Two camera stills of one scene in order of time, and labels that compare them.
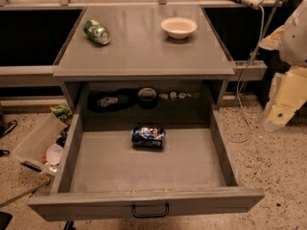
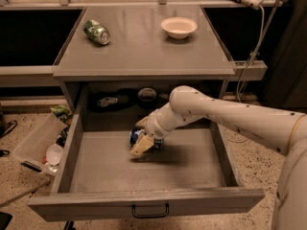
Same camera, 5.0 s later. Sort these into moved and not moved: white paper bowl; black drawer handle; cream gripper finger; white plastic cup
Moved: cream gripper finger
Not moved: black drawer handle; white paper bowl; white plastic cup
